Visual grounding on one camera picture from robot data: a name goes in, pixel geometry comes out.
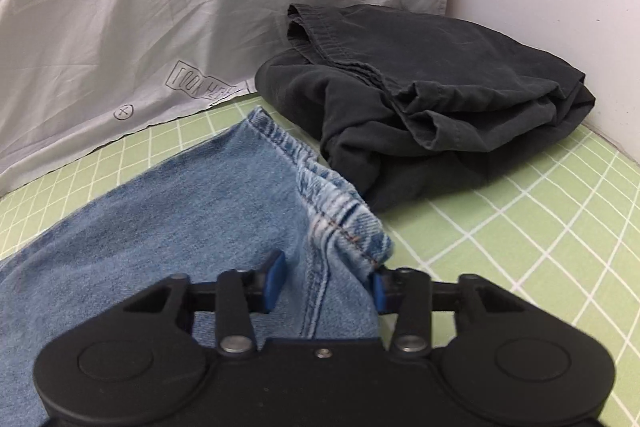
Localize blue denim jeans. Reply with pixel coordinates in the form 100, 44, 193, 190
0, 106, 396, 427

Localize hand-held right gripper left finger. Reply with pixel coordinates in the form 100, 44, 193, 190
120, 249, 288, 358

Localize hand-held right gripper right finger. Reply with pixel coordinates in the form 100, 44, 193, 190
371, 267, 525, 358

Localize black folded pants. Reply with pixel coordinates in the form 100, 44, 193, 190
255, 3, 597, 212

